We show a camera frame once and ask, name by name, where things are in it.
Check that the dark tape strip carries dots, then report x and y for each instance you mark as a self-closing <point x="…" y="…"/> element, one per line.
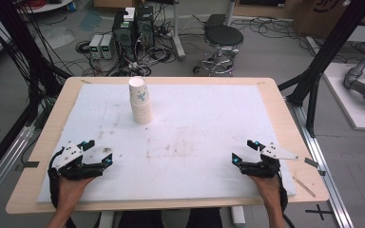
<point x="311" y="162"/>
<point x="31" y="164"/>

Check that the grey bench power supply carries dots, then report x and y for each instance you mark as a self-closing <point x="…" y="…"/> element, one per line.
<point x="95" y="46"/>
<point x="107" y="47"/>

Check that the brown cardboard box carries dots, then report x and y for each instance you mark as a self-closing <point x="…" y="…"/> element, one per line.
<point x="320" y="17"/>

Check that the white board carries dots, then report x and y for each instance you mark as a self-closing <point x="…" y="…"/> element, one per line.
<point x="348" y="104"/>

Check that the thin wooden stick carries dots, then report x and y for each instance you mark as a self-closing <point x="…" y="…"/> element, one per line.
<point x="304" y="186"/>

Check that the small white box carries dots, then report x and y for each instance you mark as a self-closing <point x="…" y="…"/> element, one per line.
<point x="129" y="14"/>

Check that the person's right hand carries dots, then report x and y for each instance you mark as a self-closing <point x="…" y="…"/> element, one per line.
<point x="270" y="190"/>

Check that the person's legs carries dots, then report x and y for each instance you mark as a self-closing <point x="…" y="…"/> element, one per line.
<point x="171" y="218"/>

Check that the aluminium rail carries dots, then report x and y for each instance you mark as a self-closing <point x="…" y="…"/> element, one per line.
<point x="323" y="171"/>
<point x="3" y="164"/>

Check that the grey stand leg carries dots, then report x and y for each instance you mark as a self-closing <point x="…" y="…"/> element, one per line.
<point x="178" y="38"/>

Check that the person's left hand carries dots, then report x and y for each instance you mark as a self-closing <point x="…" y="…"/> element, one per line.
<point x="70" y="191"/>

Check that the light wooden table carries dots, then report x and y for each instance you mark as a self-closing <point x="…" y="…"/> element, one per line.
<point x="293" y="126"/>

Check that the black round stool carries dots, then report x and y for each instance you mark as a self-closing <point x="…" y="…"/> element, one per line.
<point x="223" y="39"/>

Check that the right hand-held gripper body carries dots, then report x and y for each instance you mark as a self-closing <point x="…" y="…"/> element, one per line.
<point x="266" y="167"/>

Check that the black computer tower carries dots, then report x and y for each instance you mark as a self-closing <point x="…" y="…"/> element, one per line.
<point x="123" y="38"/>
<point x="145" y="27"/>

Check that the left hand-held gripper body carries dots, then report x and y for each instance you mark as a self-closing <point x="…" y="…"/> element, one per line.
<point x="71" y="158"/>

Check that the white foam mat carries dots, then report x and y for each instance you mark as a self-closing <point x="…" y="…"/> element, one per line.
<point x="187" y="126"/>

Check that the white table leg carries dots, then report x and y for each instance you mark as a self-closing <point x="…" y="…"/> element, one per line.
<point x="238" y="217"/>

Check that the stack of white paper cups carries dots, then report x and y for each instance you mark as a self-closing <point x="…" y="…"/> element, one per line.
<point x="141" y="101"/>

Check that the black metal frame post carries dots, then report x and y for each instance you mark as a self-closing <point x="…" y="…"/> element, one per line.
<point x="326" y="53"/>
<point x="22" y="47"/>

